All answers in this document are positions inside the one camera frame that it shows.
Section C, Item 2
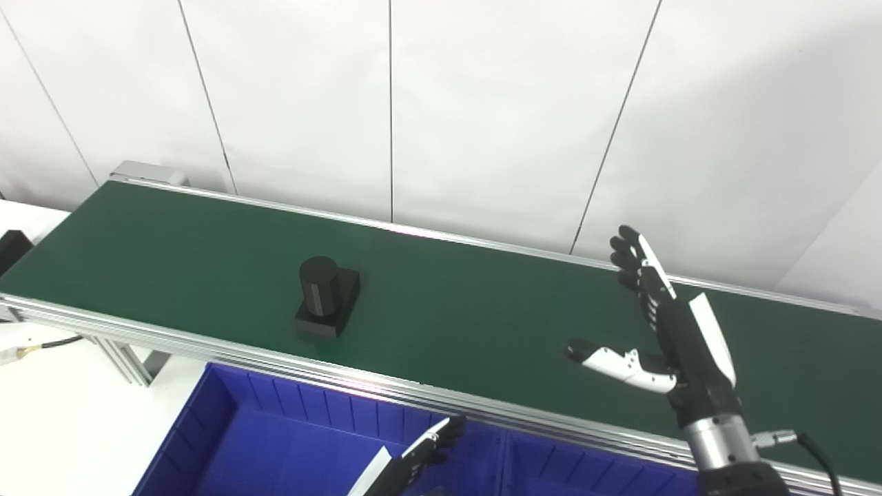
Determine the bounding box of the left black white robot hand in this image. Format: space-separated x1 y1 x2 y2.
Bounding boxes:
347 415 468 496

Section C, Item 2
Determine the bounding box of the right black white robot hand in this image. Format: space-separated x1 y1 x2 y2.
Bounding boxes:
564 225 743 429

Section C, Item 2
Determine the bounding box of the black cylinder part square base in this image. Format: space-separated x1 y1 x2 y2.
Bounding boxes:
294 256 361 340

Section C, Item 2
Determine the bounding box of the blue plastic bin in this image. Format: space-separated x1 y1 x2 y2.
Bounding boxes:
131 363 511 496
500 431 704 496

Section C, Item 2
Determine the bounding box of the aluminium conveyor leg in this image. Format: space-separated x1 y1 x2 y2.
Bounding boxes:
86 334 173 387

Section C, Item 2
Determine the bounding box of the grey conveyor motor housing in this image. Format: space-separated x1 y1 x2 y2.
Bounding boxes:
109 161 190 187

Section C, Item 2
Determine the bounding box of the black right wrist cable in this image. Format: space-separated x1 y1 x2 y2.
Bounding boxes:
751 430 845 496

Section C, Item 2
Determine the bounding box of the green conveyor belt aluminium frame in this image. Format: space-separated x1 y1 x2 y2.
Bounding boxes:
0 176 882 496

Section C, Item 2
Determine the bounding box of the black cable yellow connector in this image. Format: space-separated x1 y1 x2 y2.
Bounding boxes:
0 335 85 366

